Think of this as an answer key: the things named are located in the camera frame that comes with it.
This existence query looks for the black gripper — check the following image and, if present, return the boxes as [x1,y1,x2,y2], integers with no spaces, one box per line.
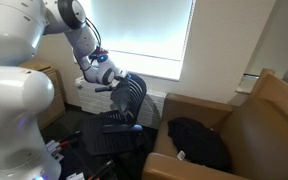
[116,69,132,89]

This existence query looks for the grey cloth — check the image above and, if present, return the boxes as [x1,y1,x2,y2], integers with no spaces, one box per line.
[109,78,133,116]

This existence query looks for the black mesh office chair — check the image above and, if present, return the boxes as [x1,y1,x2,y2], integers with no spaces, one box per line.
[80,72,148,158]

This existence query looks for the black cloth on chair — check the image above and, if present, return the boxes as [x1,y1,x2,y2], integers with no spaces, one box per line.
[167,116,232,173]

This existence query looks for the light wooden cabinet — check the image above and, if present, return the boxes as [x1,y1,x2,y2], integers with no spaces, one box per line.
[18,59,67,130]

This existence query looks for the red marker pen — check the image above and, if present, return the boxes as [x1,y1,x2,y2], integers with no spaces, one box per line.
[58,139,73,148]

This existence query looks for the black hand tool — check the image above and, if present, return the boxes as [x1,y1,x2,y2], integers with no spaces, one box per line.
[89,159,117,180]

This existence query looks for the white tag on bag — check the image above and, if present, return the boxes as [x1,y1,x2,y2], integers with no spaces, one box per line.
[177,150,187,161]

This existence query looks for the small white boxes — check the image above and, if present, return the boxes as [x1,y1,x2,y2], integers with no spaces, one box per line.
[45,139,65,163]

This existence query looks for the white paper box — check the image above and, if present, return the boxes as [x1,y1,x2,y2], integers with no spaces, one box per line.
[66,172,86,180]

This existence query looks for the white side ledge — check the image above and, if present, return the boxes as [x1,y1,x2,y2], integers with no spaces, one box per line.
[236,73,260,95]

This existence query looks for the brown leather armchair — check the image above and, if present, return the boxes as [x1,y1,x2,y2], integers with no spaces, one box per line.
[142,68,288,180]

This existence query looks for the white slatted wall radiator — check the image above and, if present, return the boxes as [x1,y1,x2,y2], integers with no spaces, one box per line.
[74,75,168,130]

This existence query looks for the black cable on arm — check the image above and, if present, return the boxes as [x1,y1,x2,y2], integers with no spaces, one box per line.
[79,16,104,73]

